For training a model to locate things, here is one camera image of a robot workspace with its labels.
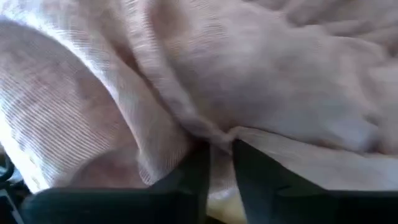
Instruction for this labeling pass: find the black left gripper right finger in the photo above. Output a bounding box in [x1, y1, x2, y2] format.
[233, 139, 398, 224]

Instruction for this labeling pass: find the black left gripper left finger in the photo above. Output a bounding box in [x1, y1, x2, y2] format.
[21, 141, 211, 224]

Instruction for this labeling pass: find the pink woven garment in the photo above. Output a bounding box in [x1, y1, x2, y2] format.
[0, 0, 398, 202]

